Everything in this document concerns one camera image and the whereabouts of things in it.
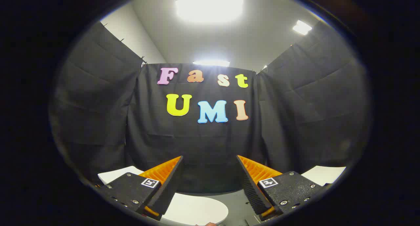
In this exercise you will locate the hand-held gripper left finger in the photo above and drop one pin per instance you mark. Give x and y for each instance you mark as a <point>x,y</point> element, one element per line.
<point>170,186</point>

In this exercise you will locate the large ceiling light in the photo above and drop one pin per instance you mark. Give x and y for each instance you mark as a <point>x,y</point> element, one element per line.
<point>210,6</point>

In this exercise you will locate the small square ceiling light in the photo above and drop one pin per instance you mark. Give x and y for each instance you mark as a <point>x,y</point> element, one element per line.
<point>302,27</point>

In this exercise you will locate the white toilet lid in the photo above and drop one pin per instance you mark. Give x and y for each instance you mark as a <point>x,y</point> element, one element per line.
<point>197,209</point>

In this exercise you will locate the white flat panel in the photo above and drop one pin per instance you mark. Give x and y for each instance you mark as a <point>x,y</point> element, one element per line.
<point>323,174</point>

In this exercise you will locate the black backdrop cloth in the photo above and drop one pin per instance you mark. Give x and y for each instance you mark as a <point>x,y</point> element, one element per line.
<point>210,144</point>

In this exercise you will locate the long ceiling light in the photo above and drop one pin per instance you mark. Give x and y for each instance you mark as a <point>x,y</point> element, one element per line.
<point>211,63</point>

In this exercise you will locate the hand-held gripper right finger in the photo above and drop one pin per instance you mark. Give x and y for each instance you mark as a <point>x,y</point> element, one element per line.
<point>252,193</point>

